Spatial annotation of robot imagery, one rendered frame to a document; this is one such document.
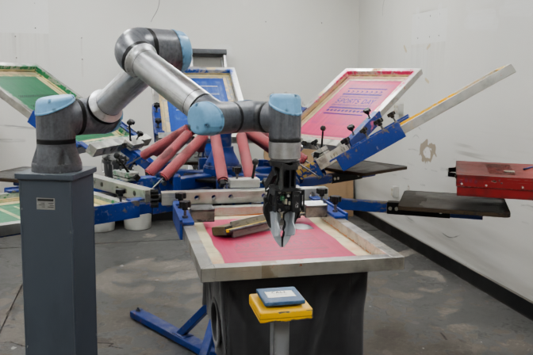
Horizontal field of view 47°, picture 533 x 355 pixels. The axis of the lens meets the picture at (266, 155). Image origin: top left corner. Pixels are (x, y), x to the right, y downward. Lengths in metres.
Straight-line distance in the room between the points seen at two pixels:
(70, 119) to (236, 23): 4.59
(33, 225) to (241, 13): 4.74
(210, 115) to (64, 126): 0.71
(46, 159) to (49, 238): 0.24
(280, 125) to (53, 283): 0.95
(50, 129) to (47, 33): 4.42
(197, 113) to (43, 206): 0.76
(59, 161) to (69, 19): 4.45
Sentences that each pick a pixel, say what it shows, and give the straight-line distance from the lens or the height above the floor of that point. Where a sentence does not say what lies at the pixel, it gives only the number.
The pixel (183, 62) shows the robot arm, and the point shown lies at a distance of 1.74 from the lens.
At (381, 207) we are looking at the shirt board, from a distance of 2.91.
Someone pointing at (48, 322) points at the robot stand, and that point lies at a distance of 2.08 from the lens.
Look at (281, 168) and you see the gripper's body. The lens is 1.40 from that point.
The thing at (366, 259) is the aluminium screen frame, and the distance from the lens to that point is 1.78.
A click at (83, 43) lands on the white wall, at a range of 6.31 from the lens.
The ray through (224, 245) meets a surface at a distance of 2.01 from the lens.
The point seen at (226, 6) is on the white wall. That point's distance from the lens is 6.42.
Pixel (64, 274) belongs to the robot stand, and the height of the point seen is 0.89.
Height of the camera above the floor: 1.50
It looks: 7 degrees down
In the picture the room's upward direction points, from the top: 1 degrees clockwise
